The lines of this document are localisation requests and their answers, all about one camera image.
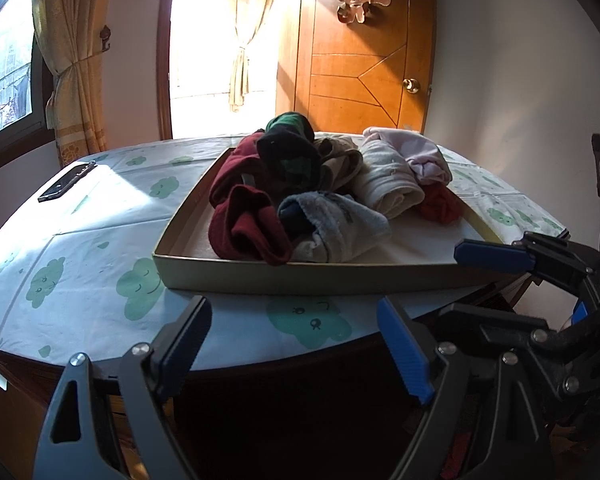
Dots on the yellow patterned curtain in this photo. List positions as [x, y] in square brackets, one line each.
[75, 60]

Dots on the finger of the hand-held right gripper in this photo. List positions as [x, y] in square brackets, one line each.
[495, 256]
[490, 327]

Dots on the sheer doorway curtain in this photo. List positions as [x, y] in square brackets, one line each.
[250, 35]

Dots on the light pink underwear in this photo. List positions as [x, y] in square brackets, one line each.
[425, 155]

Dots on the wall curtain hook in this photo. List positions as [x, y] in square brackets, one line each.
[105, 37]

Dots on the red underwear with printed patch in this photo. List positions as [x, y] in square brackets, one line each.
[240, 160]

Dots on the cloud print tablecloth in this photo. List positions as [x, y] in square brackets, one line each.
[105, 240]

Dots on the wooden door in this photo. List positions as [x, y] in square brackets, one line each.
[350, 75]

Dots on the black phone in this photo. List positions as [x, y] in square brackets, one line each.
[67, 181]

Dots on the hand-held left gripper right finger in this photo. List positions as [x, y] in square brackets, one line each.
[405, 350]

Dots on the window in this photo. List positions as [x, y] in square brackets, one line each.
[5, 85]

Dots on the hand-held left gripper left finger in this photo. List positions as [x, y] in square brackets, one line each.
[185, 340]

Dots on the tan dotted underwear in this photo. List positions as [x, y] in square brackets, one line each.
[340, 165]

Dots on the grey blue towel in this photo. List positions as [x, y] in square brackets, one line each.
[340, 225]

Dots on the brass door knob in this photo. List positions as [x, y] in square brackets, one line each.
[411, 85]

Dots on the shallow cardboard tray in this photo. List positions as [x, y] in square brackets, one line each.
[280, 275]

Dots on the beige dotted underwear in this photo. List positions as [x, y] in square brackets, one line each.
[387, 180]

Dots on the green and navy underwear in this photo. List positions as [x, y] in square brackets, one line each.
[290, 155]

